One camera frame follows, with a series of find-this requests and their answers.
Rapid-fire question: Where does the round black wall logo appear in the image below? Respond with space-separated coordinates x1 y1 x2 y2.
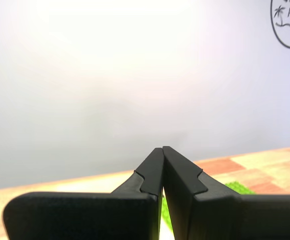
270 0 290 49

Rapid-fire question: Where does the green studded baseplate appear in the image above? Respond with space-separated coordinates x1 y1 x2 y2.
159 181 257 235

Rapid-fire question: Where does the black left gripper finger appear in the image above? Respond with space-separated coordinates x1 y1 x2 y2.
162 145 290 240
1 147 165 240

